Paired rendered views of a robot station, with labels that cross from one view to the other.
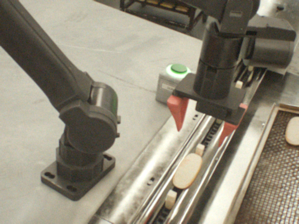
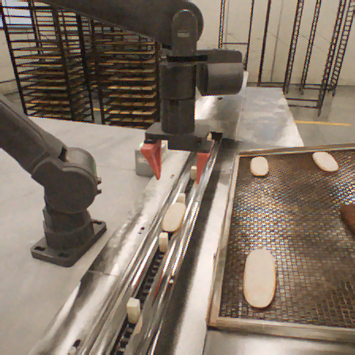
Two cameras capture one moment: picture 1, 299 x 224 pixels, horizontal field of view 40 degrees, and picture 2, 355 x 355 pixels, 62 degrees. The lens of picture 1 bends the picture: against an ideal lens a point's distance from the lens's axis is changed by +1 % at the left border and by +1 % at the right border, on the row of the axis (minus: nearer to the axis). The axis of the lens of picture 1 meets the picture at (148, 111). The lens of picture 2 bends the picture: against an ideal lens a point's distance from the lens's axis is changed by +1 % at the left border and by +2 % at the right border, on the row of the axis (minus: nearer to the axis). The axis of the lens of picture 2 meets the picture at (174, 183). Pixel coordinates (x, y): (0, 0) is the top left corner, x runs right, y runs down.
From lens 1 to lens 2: 21 cm
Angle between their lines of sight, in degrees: 10
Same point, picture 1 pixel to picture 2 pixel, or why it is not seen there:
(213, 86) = (179, 119)
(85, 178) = (77, 243)
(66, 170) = (55, 238)
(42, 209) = (33, 282)
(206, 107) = (177, 143)
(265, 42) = (216, 66)
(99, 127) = (76, 181)
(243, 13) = (190, 32)
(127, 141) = (116, 208)
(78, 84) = (46, 141)
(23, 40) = not seen: outside the picture
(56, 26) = not seen: hidden behind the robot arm
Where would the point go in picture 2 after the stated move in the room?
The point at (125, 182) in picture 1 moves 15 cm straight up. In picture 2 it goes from (116, 235) to (107, 154)
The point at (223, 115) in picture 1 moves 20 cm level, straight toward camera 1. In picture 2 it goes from (194, 146) to (187, 215)
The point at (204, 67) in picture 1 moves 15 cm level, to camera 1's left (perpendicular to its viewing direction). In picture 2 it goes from (167, 102) to (66, 104)
